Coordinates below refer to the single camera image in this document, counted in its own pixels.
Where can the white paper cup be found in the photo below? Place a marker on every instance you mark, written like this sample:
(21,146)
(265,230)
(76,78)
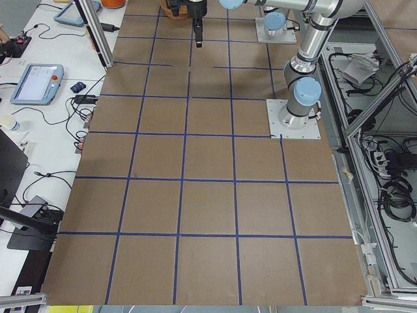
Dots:
(9,122)

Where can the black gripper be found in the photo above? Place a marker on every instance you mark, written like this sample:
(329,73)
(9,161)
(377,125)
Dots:
(197,10)

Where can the teach pendant tablet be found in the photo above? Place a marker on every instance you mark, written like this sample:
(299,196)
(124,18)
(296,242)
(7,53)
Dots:
(38,85)
(69,15)

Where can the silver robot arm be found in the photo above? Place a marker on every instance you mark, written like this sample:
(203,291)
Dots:
(304,90)
(275,20)

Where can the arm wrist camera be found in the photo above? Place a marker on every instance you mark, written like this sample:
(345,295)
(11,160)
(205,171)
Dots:
(173,7)

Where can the near teach pendant tablet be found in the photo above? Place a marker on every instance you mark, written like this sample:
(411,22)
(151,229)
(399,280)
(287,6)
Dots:
(38,85)

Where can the black power adapter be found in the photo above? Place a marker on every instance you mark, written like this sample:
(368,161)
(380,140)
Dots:
(85,99)

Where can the wicker basket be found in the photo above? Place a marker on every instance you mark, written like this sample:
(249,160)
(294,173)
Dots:
(184,14)

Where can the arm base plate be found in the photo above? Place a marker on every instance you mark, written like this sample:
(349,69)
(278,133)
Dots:
(284,35)
(283,125)

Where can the aluminium frame post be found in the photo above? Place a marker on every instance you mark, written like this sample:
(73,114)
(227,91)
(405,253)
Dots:
(95,31)

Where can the dark blue pouch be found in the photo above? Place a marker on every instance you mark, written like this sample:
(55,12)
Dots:
(78,87)

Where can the black monitor with stand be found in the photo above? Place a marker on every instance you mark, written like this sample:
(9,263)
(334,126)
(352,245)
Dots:
(30,233)

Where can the orange bucket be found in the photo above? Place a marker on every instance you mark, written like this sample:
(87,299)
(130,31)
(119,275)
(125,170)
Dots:
(113,4)

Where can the far teach pendant tablet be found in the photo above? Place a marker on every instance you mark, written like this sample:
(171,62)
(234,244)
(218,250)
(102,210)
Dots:
(69,15)

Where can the grey usb hub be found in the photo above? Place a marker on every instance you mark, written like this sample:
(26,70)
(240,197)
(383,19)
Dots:
(33,207)

